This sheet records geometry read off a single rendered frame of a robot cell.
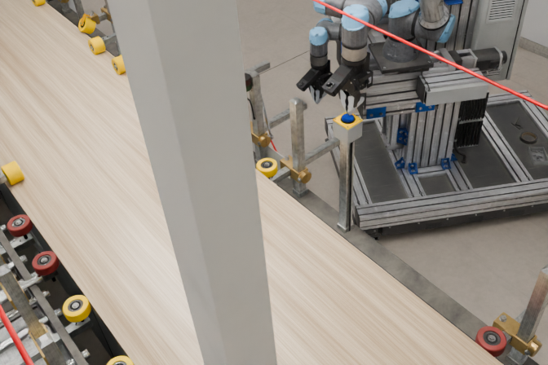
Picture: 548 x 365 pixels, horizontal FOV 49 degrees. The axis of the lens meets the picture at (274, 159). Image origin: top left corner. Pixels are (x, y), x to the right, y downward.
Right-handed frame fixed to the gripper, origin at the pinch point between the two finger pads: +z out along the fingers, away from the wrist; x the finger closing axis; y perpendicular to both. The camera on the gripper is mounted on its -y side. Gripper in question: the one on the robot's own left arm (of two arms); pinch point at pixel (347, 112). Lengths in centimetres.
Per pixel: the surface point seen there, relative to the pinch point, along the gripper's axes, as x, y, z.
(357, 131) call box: -3.6, 1.1, 6.5
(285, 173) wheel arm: 28, -5, 42
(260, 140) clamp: 48, -2, 39
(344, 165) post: -0.7, -1.7, 21.6
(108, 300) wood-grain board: 15, -88, 35
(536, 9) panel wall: 80, 268, 92
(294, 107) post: 24.7, -1.7, 10.4
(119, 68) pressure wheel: 126, -23, 30
